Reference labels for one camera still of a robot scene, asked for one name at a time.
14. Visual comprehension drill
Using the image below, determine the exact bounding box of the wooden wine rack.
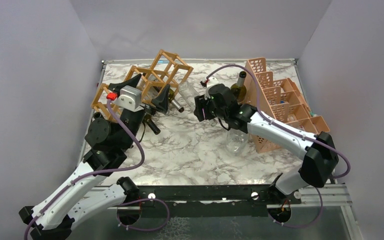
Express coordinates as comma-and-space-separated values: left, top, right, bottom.
91, 49, 194, 122

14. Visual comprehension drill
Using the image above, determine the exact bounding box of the clear glass jug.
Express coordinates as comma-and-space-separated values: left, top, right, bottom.
224, 129, 249, 156

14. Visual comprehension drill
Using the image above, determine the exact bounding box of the dark green wine bottle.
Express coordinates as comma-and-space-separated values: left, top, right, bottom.
142, 113, 161, 135

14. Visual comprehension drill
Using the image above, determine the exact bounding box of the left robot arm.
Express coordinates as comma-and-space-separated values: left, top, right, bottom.
19, 93, 146, 240

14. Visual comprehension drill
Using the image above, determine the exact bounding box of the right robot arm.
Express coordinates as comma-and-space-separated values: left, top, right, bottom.
178, 81, 339, 204

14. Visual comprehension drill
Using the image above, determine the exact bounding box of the dark wine bottle at left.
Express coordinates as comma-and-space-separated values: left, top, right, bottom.
92, 111, 103, 120

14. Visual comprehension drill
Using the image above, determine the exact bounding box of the green wine bottle silver neck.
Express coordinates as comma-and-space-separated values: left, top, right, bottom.
230, 71, 247, 104

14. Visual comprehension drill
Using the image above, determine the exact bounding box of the pink plastic organizer rack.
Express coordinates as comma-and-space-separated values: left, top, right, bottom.
243, 57, 331, 154

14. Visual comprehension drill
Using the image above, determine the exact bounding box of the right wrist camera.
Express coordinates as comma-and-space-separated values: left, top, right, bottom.
106, 86, 142, 110

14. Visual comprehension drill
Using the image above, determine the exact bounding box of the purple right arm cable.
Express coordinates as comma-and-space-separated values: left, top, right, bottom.
23, 97, 146, 240

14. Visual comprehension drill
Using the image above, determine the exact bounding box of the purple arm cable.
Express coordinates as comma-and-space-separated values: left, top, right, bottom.
205, 63, 351, 180
23, 97, 146, 240

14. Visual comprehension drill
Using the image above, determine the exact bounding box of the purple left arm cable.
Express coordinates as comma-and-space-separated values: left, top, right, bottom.
205, 63, 351, 180

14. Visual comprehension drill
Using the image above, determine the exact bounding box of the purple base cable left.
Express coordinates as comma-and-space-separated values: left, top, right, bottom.
116, 197, 171, 232

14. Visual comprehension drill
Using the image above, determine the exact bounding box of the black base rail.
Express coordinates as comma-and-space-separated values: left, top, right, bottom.
95, 184, 301, 221

